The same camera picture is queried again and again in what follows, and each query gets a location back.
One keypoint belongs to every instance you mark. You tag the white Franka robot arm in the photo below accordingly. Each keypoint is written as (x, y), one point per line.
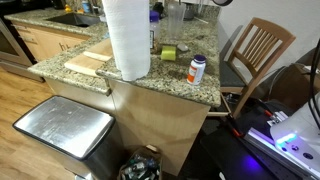
(300, 123)

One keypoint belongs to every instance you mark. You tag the clear jar with blue lid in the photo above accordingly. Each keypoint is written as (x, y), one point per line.
(154, 28)

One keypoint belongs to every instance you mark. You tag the tall clear plastic jar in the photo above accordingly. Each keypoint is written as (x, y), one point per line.
(176, 20)

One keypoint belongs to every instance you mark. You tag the wooden counter base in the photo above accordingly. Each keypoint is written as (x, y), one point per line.
(156, 123)

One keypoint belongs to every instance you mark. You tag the yellow sponge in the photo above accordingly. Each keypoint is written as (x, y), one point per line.
(168, 53)

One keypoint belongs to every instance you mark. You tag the white pill bottle orange label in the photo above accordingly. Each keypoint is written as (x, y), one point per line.
(196, 70)

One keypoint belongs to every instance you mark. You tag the small grey oval object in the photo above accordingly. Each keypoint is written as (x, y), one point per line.
(182, 47)

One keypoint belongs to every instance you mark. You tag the white paper towel roll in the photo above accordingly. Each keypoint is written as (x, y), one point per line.
(128, 36)

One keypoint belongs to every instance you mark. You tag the wooden chair with grey cushion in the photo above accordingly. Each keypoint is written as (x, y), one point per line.
(230, 76)

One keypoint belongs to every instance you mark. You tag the small wooden strip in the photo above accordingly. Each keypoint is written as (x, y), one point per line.
(96, 56)

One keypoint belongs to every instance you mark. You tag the wooden cutting board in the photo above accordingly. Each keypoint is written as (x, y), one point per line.
(86, 63)

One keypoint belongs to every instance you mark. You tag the paper bag with trash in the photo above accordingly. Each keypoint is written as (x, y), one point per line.
(141, 166)

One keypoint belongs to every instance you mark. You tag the thin white strip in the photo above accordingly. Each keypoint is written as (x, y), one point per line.
(201, 20)

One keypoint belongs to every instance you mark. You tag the dark bottle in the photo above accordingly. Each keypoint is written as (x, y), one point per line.
(158, 8)

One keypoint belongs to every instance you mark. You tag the metal pot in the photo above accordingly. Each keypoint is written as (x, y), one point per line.
(190, 11)

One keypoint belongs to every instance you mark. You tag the black floor mat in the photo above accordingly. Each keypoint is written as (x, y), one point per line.
(226, 156)

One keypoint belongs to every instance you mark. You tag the stainless steel trash can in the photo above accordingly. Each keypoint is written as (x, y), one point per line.
(66, 125)

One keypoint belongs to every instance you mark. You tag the dark kitchen sink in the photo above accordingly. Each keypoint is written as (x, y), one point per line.
(73, 20)

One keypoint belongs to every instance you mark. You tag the blue bottle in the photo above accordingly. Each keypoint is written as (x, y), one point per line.
(86, 6)

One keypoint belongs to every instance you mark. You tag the wooden lower kitchen cabinet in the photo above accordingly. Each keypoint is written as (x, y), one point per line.
(50, 43)

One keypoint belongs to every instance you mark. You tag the small yellow item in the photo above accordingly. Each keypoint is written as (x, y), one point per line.
(68, 8)

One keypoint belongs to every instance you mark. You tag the brown cardboard box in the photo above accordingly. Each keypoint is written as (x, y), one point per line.
(293, 86)

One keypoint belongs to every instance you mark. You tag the white charger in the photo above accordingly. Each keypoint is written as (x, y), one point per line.
(306, 68)

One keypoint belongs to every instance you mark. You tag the stainless steel oven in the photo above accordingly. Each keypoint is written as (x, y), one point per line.
(10, 46)

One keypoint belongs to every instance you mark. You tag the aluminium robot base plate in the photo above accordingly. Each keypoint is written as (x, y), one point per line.
(266, 141)

